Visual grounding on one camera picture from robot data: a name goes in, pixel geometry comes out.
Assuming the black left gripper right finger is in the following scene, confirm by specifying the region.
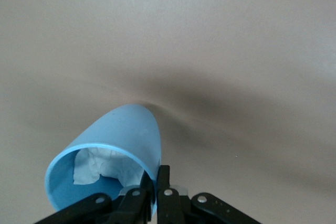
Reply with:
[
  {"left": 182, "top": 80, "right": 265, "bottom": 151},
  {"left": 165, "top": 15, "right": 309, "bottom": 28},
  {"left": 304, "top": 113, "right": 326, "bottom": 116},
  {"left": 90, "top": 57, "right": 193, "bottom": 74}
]
[{"left": 156, "top": 165, "right": 263, "bottom": 224}]

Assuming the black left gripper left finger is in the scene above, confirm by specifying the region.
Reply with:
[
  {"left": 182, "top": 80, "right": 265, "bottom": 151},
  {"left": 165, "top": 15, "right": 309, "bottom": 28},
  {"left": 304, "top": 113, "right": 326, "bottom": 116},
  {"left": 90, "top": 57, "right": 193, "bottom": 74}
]
[{"left": 34, "top": 170, "right": 156, "bottom": 224}]

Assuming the white tissue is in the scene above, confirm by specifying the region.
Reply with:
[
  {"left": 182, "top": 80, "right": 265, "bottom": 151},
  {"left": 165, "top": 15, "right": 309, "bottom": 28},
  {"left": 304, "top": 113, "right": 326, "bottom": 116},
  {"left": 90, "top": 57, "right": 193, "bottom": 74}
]
[{"left": 72, "top": 148, "right": 145, "bottom": 190}]

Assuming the blue plastic cup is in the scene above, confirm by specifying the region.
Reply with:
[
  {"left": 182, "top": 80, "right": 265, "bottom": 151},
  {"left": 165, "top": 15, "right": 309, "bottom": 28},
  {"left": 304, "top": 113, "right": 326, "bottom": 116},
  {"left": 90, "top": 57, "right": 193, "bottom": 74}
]
[{"left": 44, "top": 103, "right": 162, "bottom": 221}]

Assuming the brown table cloth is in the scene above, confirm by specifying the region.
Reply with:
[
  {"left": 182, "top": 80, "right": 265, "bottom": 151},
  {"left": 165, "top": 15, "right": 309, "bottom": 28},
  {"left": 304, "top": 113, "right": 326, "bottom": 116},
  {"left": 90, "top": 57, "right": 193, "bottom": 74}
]
[{"left": 0, "top": 0, "right": 336, "bottom": 224}]

